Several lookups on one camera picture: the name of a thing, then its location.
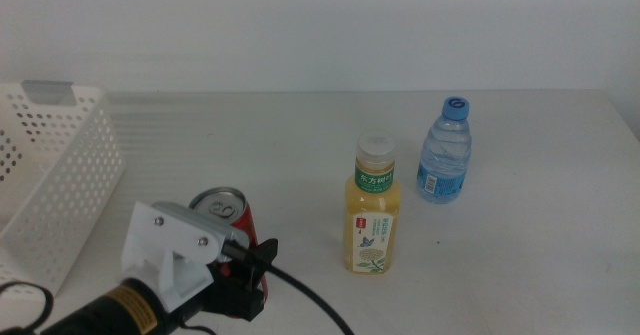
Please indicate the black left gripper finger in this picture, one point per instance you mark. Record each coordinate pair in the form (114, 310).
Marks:
(260, 260)

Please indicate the yellow tea bottle green label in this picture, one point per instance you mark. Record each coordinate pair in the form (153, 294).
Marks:
(372, 210)

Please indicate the clear water bottle blue cap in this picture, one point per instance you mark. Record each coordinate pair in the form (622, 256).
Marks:
(444, 160)

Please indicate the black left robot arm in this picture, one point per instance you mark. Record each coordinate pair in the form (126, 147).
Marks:
(100, 312)

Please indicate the red soda can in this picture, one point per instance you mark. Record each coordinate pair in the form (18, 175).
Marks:
(240, 220)

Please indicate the white perforated plastic basket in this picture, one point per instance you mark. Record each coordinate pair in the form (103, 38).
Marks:
(60, 195)

